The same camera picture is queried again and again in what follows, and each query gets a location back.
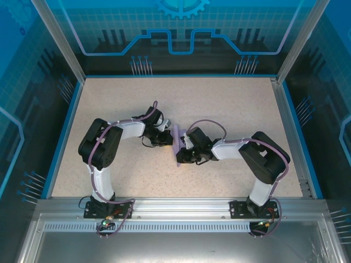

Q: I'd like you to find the aluminium side rail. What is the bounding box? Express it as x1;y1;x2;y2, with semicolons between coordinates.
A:
270;77;313;198

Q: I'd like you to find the metal bottom tray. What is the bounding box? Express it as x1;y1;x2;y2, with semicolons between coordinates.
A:
16;213;342;263

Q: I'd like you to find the aluminium frame post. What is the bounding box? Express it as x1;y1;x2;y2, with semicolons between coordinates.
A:
30;0;86;83
276;0;331;83

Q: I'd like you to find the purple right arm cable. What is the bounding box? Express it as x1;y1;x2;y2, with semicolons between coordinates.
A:
188;119;291;238

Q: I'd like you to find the blue table edge strip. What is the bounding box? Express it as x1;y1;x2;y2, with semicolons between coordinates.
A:
84;73;278;79
41;81;84;199
281;82;324;199

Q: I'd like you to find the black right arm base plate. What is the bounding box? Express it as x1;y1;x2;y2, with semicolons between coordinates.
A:
229;199;278;219

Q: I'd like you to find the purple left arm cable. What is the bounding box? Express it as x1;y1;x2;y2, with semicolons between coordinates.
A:
89;100;159;238

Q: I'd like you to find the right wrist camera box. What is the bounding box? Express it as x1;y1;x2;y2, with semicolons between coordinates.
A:
181;133;193;150

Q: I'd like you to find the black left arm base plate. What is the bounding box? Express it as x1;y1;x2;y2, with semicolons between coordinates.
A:
83;201;134;219

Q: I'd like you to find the aluminium frame beam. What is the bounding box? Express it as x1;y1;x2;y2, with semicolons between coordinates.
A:
35;196;329;220

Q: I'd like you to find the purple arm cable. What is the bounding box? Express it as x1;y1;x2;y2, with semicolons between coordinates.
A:
188;119;291;238
89;100;159;238

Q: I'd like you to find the slotted metal cable duct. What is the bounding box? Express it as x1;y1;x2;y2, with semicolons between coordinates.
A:
43;222;252;231

